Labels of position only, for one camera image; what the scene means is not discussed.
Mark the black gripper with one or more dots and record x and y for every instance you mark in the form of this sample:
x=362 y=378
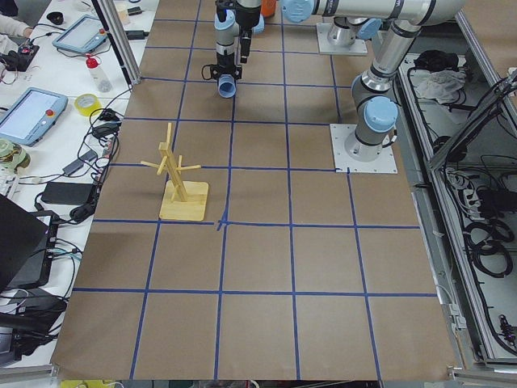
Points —
x=224 y=66
x=247 y=18

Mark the light blue plastic cup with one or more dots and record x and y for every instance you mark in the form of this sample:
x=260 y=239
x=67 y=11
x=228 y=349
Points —
x=226 y=86

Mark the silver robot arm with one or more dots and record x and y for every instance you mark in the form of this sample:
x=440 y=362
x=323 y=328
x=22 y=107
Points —
x=227 y=29
x=407 y=18

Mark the wooden cup tree stand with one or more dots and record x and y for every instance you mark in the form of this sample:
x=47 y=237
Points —
x=182 y=200

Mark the person hand in sleeve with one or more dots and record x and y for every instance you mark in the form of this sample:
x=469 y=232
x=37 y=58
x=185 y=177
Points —
x=14 y=27

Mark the orange cylindrical canister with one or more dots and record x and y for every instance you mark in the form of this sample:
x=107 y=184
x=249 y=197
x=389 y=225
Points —
x=268 y=8

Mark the red capped squeeze bottle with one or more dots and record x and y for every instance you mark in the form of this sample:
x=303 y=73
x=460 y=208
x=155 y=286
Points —
x=98 y=75

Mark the far blue teach pendant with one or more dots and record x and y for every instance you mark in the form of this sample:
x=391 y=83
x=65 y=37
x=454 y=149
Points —
x=84 y=36

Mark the blue teach pendant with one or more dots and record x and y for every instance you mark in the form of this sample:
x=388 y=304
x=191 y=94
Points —
x=84 y=36
x=32 y=115

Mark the yellow tape roll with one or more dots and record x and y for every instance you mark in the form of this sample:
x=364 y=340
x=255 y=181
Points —
x=87 y=104

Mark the black bowl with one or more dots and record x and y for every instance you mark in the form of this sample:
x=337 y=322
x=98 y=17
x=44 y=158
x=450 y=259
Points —
x=55 y=17

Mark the white crumpled cloth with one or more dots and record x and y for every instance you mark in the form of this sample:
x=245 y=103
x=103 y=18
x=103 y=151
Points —
x=442 y=86

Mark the near blue teach pendant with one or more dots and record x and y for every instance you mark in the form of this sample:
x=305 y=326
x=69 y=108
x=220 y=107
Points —
x=32 y=115

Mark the black power adapter brick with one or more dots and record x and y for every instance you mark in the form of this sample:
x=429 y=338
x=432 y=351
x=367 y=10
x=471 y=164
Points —
x=65 y=193

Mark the black laptop computer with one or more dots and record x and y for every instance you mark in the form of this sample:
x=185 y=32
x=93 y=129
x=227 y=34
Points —
x=27 y=239

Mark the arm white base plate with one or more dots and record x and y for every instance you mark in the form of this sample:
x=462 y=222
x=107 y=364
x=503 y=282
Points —
x=352 y=156
x=335 y=40

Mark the aluminium frame post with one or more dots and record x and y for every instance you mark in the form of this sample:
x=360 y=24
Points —
x=107 y=13

